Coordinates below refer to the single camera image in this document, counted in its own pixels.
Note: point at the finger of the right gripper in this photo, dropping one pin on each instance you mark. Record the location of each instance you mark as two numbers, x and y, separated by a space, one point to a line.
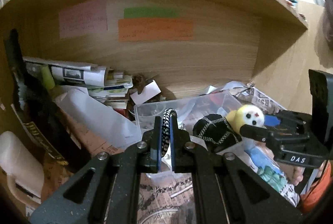
287 121
274 135

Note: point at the pink paper note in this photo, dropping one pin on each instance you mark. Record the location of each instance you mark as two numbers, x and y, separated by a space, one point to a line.
84 18

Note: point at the stack of papers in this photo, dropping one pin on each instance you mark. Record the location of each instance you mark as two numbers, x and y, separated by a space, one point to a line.
115 92

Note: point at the translucent white plastic lid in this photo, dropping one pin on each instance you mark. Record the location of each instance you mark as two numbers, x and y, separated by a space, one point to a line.
106 123

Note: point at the rolled newspaper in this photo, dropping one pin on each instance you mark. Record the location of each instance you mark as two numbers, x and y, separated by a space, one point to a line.
72 72

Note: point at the dark wine bottle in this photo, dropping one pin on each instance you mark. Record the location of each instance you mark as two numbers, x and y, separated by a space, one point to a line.
41 117

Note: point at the black white-striped soft ball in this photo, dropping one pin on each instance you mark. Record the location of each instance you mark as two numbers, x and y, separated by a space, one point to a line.
216 132

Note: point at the vintage newspaper print mat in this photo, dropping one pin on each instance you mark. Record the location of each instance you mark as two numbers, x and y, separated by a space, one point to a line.
130 174

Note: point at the green paper note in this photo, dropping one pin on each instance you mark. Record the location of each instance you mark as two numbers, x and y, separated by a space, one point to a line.
150 12

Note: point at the white small card box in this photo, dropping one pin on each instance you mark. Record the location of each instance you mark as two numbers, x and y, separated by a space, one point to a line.
148 92

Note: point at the yellow white plush ball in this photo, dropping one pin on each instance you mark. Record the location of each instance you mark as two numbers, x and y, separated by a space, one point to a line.
249 115

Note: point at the clear plastic storage bin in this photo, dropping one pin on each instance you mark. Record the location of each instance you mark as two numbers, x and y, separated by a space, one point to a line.
189 112

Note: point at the person's right hand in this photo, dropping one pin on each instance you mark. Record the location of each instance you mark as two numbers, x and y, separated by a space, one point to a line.
298 173

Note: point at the wooden shelf cabinet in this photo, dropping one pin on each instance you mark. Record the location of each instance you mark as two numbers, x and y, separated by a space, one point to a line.
263 41

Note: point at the cream plastic container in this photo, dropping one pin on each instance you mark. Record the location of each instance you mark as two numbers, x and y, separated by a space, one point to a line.
21 168

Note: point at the orange paper note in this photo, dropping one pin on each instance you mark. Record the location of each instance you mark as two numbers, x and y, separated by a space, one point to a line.
155 29

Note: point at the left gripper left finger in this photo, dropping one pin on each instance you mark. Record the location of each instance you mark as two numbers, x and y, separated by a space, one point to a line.
117 174

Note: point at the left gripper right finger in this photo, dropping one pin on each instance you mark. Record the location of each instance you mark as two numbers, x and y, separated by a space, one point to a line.
225 189

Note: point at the crumpled newspaper sheet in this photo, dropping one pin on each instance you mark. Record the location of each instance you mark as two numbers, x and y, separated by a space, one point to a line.
248 94

